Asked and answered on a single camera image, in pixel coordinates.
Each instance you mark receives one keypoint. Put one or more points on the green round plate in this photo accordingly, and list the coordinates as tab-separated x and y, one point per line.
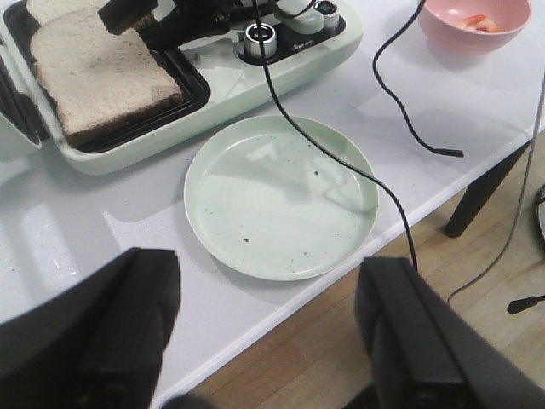
280	200

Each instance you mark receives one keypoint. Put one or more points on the bread slice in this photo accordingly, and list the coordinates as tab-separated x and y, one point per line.
100	82
43	11

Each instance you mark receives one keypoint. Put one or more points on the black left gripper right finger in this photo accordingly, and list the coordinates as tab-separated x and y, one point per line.
424	355

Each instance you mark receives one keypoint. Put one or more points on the pink bowl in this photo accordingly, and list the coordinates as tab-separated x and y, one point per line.
438	22

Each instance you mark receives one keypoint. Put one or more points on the green breakfast maker lid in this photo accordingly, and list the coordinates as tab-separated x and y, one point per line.
23	130

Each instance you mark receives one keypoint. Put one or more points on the right silver control knob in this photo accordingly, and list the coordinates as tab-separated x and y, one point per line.
330	13

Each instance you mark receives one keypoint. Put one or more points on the silver control knob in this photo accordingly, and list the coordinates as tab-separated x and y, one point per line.
260	41
330	13

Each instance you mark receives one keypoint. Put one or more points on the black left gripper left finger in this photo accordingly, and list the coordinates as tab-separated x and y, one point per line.
99	344

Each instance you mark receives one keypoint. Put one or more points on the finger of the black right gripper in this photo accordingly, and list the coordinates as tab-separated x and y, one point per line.
119	15

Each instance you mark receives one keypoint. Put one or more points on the black round frying pan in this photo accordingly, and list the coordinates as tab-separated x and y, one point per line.
300	16

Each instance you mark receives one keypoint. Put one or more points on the left silver control knob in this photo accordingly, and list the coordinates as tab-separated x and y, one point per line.
260	41

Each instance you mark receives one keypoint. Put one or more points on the green breakfast maker base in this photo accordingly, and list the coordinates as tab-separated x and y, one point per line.
217	81

